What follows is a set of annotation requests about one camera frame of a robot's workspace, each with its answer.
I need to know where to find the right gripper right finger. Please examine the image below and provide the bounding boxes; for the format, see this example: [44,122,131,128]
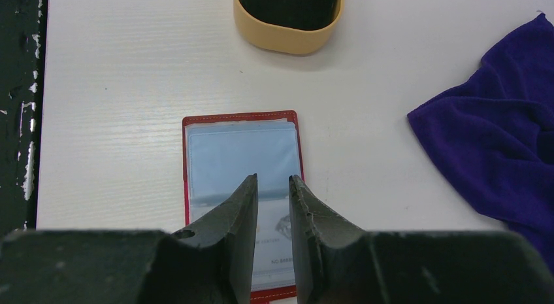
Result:
[289,176,553,303]

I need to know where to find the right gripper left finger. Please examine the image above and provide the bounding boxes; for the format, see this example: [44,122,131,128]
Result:
[1,175,258,303]

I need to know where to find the white credit card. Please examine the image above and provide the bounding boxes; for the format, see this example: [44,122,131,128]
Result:
[252,209,295,292]

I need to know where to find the red leather card holder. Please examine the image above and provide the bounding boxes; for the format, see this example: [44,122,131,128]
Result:
[182,110,304,303]

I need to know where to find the cards in tray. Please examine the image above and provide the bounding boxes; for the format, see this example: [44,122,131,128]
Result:
[239,0,336,31]

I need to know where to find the purple cloth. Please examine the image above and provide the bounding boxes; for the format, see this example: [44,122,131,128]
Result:
[407,14,553,267]

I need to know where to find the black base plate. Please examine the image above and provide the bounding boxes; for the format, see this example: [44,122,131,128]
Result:
[1,0,48,237]

